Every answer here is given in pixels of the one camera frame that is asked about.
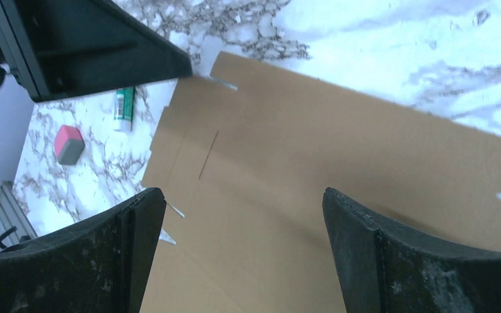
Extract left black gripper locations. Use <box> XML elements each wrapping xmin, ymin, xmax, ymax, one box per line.
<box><xmin>0</xmin><ymin>1</ymin><xmax>192</xmax><ymax>102</ymax></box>

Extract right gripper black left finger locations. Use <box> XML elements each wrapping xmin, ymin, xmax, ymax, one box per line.
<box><xmin>0</xmin><ymin>188</ymin><xmax>166</xmax><ymax>312</ymax></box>

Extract pink grey whiteboard eraser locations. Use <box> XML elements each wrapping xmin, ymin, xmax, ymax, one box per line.
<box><xmin>54</xmin><ymin>125</ymin><xmax>85</xmax><ymax>166</ymax></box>

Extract green white marker pen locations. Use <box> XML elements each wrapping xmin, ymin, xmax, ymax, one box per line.
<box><xmin>113</xmin><ymin>87</ymin><xmax>135</xmax><ymax>132</ymax></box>

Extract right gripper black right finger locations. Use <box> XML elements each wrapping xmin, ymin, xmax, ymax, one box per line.
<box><xmin>322</xmin><ymin>188</ymin><xmax>501</xmax><ymax>312</ymax></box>

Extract brown cardboard box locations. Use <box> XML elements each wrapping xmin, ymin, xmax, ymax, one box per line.
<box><xmin>142</xmin><ymin>52</ymin><xmax>501</xmax><ymax>312</ymax></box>

